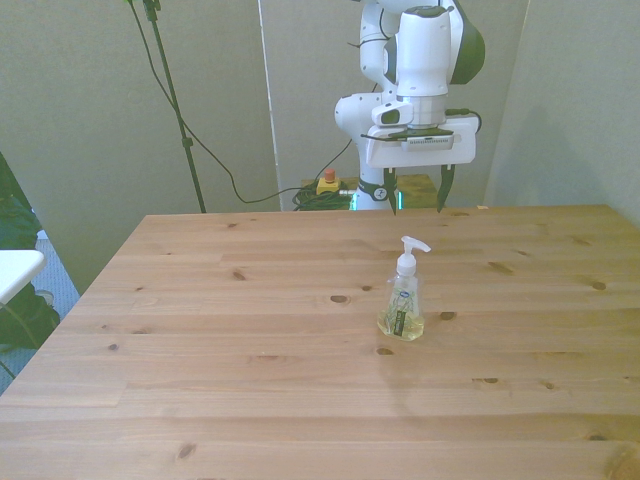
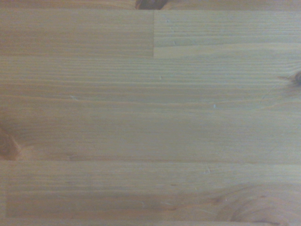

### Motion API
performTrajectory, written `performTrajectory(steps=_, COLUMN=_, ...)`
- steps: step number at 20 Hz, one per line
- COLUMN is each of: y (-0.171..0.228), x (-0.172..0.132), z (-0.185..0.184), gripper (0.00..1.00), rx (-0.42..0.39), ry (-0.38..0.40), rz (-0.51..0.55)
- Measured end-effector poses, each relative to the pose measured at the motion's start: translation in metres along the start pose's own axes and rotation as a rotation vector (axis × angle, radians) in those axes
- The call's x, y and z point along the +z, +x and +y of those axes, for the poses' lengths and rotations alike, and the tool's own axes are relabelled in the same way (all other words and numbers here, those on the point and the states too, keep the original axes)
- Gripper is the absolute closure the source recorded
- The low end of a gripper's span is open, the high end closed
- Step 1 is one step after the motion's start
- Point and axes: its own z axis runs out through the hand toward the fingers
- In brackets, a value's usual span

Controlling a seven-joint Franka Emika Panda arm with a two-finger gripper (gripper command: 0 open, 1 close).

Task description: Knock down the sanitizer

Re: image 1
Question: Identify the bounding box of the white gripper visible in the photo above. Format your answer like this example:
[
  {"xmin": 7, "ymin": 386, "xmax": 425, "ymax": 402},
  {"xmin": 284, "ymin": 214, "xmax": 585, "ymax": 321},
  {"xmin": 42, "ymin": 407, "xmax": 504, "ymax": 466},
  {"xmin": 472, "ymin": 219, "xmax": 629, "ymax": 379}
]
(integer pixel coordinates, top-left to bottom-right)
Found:
[{"xmin": 364, "ymin": 115, "xmax": 477, "ymax": 217}]

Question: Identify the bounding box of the clear sanitizer pump bottle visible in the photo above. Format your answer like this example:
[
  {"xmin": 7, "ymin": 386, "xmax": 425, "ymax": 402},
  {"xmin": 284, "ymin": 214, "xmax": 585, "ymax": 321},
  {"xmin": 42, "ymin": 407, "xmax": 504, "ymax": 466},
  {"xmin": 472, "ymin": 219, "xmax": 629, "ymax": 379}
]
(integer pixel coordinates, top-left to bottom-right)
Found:
[{"xmin": 376, "ymin": 235, "xmax": 433, "ymax": 343}]

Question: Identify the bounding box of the yellow emergency stop button box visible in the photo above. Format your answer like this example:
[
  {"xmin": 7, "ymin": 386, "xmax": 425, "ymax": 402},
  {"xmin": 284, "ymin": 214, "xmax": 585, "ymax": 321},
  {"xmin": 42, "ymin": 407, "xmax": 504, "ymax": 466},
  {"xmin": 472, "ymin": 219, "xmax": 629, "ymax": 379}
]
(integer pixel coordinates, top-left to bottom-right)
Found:
[{"xmin": 316, "ymin": 168, "xmax": 342, "ymax": 197}]

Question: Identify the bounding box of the white side table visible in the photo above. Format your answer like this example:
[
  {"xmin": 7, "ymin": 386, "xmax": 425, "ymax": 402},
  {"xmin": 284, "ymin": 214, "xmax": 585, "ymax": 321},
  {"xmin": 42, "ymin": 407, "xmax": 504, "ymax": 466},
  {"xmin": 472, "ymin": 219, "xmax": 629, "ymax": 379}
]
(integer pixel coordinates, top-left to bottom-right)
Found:
[{"xmin": 0, "ymin": 249, "xmax": 48, "ymax": 305}]

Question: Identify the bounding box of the coiled green cable bundle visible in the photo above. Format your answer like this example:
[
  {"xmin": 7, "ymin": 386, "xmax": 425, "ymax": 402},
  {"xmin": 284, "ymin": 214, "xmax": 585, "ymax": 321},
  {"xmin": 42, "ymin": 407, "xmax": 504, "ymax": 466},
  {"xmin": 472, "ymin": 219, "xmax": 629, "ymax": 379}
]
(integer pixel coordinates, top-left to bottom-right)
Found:
[{"xmin": 291, "ymin": 186, "xmax": 357, "ymax": 212}]

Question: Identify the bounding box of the black hanging cable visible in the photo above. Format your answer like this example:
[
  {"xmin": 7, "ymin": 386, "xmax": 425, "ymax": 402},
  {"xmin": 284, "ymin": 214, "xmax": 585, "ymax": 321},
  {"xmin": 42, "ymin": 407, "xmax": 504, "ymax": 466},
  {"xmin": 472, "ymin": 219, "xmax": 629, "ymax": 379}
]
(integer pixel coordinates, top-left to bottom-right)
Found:
[{"xmin": 125, "ymin": 0, "xmax": 354, "ymax": 205}]

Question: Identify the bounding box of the black camera stand pole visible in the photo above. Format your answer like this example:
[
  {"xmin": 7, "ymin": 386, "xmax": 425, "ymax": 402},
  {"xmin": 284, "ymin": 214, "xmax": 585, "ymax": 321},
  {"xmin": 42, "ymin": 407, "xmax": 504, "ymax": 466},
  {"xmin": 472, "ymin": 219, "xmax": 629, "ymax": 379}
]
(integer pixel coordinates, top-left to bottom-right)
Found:
[{"xmin": 142, "ymin": 0, "xmax": 208, "ymax": 215}]

